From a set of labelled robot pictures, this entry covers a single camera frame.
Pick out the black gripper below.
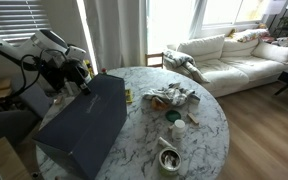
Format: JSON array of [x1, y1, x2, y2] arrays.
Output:
[[62, 59, 92, 95]]

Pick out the large navy blue box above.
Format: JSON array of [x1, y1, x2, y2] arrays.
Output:
[[32, 73, 128, 180]]

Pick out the yellow black bottle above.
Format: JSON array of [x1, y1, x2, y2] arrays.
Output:
[[83, 59, 95, 79]]

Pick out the grey upholstered chair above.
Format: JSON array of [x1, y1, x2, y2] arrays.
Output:
[[18, 83, 55, 118]]

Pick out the white heavy curtain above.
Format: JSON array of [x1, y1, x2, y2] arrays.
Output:
[[83, 0, 149, 72]]

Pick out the natural wooden chair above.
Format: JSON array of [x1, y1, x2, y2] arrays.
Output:
[[145, 52, 165, 69]]

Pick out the striped grey white cloth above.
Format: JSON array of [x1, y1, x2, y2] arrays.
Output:
[[142, 82, 202, 108]]

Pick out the green round lid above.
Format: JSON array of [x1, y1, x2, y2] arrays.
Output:
[[164, 109, 182, 123]]

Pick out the white tube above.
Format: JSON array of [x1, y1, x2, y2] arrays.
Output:
[[157, 136, 177, 152]]

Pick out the white window blinds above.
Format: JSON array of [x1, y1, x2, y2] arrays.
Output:
[[0, 0, 52, 46]]

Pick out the grey folded blanket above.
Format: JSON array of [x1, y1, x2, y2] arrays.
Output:
[[164, 49, 211, 84]]

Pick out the small white bottle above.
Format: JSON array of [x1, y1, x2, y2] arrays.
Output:
[[170, 119, 187, 142]]

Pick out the open green tin can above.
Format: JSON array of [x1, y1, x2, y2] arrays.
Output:
[[157, 147, 183, 178]]

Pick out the small wooden block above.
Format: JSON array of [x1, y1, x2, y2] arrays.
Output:
[[186, 112, 200, 126]]

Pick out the sheer white curtain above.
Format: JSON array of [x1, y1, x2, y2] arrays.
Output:
[[187, 0, 209, 38]]

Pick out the cream white sofa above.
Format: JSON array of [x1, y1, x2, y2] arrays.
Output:
[[165, 29, 288, 98]]

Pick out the floral cream pillow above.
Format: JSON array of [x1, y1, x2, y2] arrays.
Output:
[[232, 28, 271, 43]]

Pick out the plant on black stand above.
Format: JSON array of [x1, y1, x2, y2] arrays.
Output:
[[271, 9, 288, 38]]

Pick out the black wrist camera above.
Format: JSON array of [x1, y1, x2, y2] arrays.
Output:
[[40, 56, 68, 91]]

